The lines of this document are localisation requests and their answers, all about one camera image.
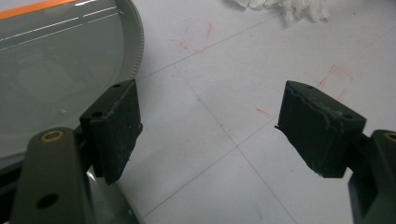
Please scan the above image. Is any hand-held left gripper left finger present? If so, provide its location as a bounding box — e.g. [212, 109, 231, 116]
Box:
[78, 78, 145, 187]

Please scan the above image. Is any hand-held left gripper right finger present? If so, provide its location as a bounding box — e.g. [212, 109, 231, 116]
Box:
[275, 79, 367, 179]

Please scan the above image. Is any grey plastic dustpan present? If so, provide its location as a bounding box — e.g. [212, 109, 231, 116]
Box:
[0, 0, 146, 224]

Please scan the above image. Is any white tissue paper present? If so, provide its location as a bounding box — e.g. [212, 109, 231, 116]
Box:
[223, 0, 331, 24]

